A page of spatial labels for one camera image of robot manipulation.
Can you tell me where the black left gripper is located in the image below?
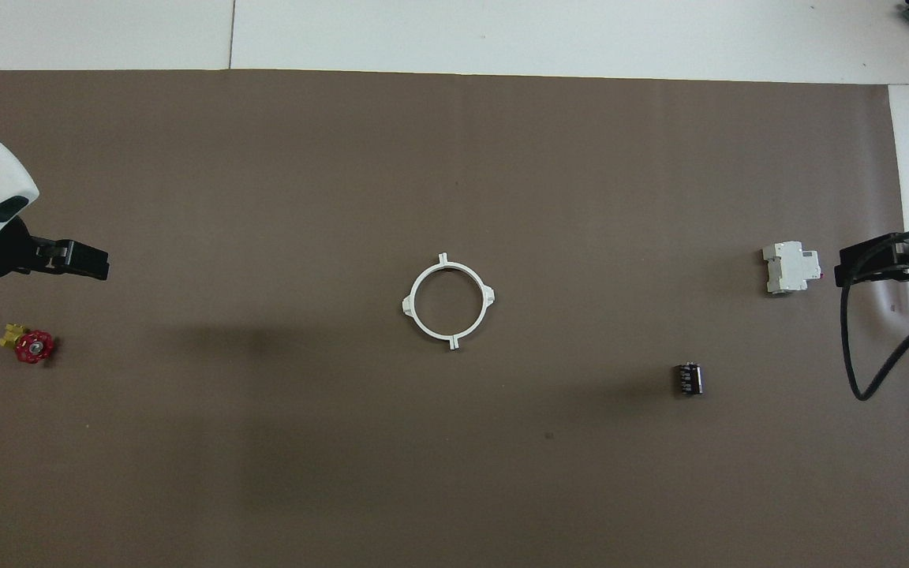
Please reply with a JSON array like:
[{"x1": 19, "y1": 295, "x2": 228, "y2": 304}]
[{"x1": 0, "y1": 217, "x2": 110, "y2": 281}]

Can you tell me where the white half pipe clamp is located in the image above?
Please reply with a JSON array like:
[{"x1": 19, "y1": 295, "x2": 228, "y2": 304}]
[
  {"x1": 440, "y1": 252, "x2": 496, "y2": 350},
  {"x1": 402, "y1": 252, "x2": 455, "y2": 350}
]

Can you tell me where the white circuit breaker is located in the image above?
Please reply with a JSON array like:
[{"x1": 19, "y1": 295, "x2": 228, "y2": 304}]
[{"x1": 762, "y1": 241, "x2": 821, "y2": 296}]

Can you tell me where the brown paper mat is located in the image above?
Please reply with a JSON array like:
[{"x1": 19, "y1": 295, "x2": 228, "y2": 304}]
[{"x1": 0, "y1": 69, "x2": 909, "y2": 568}]

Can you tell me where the red handle brass valve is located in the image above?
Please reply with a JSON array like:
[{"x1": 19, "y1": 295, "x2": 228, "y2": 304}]
[{"x1": 0, "y1": 322, "x2": 58, "y2": 365}]

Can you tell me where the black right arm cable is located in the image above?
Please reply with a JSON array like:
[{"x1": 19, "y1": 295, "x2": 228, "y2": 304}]
[{"x1": 840, "y1": 227, "x2": 909, "y2": 402}]

